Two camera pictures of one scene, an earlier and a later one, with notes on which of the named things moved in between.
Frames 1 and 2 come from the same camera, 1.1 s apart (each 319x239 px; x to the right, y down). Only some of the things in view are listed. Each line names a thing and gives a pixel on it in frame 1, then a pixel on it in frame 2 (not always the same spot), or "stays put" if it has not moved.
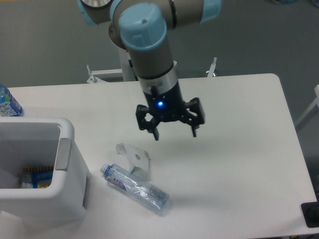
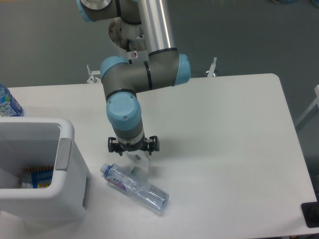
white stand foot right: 212,67 stays put
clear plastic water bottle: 140,189 stays put
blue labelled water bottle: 9,105 stays put
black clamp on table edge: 310,212 stays put
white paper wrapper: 140,160 stays put
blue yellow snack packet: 36,177 stays put
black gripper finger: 193,115 -> 154,144
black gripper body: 167,105 -> 139,146
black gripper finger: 146,121 -> 113,146
